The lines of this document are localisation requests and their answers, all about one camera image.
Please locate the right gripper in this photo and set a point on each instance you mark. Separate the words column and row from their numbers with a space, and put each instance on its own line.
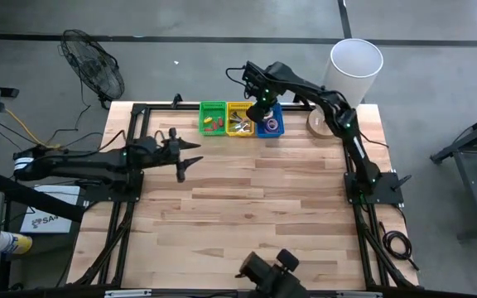
column 259, row 111

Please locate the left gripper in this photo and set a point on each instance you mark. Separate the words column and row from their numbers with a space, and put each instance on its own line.
column 171, row 154

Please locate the yellow mini stapler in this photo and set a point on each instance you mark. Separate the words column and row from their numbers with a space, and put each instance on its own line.
column 208, row 120

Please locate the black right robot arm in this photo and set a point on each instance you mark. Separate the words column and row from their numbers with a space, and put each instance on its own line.
column 304, row 85

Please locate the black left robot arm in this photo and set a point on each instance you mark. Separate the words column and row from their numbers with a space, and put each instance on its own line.
column 77, row 165

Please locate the yellow plastic basket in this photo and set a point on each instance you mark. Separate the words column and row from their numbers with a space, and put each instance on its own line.
column 240, row 107

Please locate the blue plastic basket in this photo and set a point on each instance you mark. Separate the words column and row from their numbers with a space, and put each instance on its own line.
column 279, row 111

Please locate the green plastic basket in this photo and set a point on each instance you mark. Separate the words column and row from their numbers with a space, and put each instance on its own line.
column 211, row 108

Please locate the white shade table lamp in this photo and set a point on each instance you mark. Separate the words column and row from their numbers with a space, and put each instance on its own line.
column 354, row 62

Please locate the black floor fan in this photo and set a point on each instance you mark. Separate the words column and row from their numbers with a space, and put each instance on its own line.
column 93, row 66

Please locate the black device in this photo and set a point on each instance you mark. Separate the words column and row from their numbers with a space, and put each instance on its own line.
column 271, row 277

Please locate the white printed box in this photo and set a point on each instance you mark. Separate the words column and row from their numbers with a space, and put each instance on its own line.
column 52, row 219

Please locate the black diagonal beam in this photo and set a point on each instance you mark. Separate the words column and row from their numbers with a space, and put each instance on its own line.
column 35, row 198

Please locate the yellow and white spray can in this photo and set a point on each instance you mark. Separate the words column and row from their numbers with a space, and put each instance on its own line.
column 15, row 243

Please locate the dark grey metal cart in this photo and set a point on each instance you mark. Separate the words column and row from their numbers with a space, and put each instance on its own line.
column 474, row 178

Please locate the black aluminium table frame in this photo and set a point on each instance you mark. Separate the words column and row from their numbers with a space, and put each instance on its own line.
column 121, row 256

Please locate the silver metal bracket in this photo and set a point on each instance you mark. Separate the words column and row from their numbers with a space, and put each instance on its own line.
column 128, row 294
column 358, row 295

